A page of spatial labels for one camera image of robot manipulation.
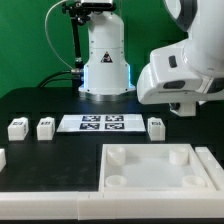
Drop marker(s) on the white right wall fixture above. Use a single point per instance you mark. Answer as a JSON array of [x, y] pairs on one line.
[[212, 167]]

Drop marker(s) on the grey camera on stand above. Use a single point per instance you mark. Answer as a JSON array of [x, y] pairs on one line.
[[96, 2]]

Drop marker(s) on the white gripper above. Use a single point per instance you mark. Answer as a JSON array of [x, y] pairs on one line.
[[184, 109]]

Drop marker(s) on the black camera stand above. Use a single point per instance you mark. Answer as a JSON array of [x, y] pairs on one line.
[[78, 16]]

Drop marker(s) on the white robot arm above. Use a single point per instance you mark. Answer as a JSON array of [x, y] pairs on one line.
[[107, 74]]

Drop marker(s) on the white square tabletop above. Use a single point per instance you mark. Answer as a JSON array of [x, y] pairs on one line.
[[152, 167]]

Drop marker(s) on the white wall fixture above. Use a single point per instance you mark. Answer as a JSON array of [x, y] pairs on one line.
[[212, 167], [108, 205]]

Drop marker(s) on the white front wall fixture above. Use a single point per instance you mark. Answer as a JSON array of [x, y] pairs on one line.
[[108, 205]]

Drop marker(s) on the white marker sheet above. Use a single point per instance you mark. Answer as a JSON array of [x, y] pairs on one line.
[[102, 123]]

